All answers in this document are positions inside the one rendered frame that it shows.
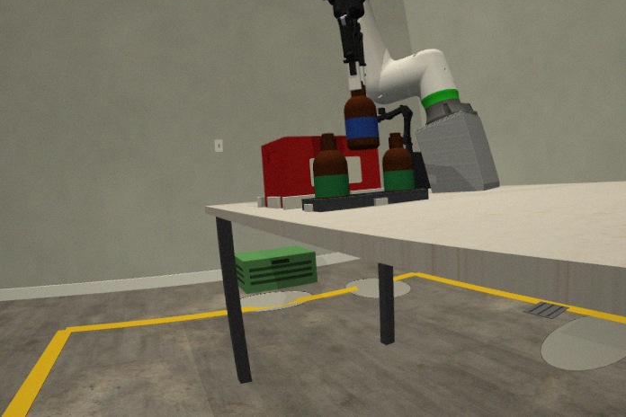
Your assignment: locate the red crate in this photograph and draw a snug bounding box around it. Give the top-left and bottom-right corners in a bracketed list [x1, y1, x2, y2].
[261, 136, 380, 207]

